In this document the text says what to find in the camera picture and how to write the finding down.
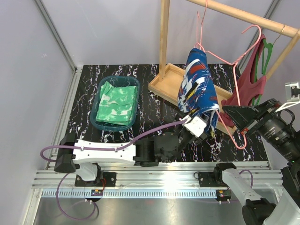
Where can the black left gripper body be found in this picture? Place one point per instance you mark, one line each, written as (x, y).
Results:
(183, 139)

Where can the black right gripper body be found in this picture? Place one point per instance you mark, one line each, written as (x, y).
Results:
(276, 129)

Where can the blue patterned trousers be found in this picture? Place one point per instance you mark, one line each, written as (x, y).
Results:
(197, 95)

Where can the green tie-dye trousers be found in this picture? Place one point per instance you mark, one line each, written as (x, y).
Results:
(116, 104)

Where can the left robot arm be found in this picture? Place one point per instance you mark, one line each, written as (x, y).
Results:
(82, 157)

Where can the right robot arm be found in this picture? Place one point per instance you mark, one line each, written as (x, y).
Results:
(257, 210)

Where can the green hanger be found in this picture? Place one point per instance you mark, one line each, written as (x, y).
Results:
(263, 50)

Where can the maroon tank top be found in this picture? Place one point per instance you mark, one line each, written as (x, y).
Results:
(248, 89)

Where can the wooden clothes rack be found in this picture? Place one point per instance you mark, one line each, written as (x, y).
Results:
(167, 83)

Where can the teal plastic basket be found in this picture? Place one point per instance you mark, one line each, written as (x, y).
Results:
(116, 81)

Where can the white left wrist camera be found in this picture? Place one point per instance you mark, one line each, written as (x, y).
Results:
(195, 125)

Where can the aluminium mounting rail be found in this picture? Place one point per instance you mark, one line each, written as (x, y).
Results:
(176, 180)

